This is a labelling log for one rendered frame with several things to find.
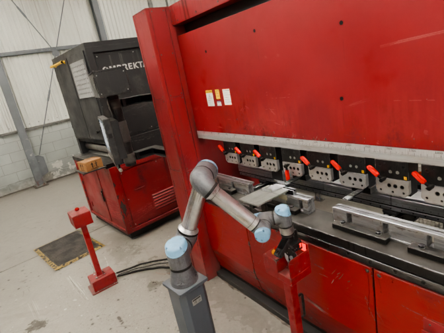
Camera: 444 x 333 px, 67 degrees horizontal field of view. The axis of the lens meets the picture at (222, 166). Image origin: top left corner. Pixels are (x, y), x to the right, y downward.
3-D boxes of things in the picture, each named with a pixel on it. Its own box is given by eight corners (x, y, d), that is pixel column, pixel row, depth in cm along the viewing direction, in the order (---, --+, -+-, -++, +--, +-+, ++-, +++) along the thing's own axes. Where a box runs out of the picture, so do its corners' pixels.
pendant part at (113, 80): (114, 168, 312) (86, 74, 288) (140, 161, 320) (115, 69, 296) (122, 181, 266) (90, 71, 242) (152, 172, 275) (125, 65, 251)
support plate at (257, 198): (238, 200, 214) (238, 199, 214) (268, 186, 228) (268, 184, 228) (258, 207, 200) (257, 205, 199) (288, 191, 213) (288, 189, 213)
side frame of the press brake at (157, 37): (193, 271, 325) (131, 16, 260) (258, 234, 369) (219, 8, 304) (207, 281, 305) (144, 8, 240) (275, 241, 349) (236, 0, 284)
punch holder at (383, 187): (376, 191, 159) (374, 158, 154) (386, 185, 164) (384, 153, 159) (409, 198, 147) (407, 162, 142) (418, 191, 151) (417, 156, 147)
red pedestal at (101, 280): (87, 287, 333) (61, 211, 310) (111, 275, 346) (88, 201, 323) (93, 296, 317) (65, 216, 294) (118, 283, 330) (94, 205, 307)
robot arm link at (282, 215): (272, 204, 176) (289, 201, 174) (277, 222, 180) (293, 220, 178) (272, 211, 169) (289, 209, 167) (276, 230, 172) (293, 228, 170)
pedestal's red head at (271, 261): (265, 272, 193) (260, 244, 188) (285, 259, 201) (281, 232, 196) (291, 287, 176) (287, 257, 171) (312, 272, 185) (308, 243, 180)
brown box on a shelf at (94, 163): (75, 171, 385) (72, 161, 381) (97, 164, 400) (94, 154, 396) (84, 174, 362) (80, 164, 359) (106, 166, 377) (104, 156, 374)
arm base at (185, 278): (180, 293, 170) (176, 276, 167) (165, 282, 182) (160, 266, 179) (203, 277, 179) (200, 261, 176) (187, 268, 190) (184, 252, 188)
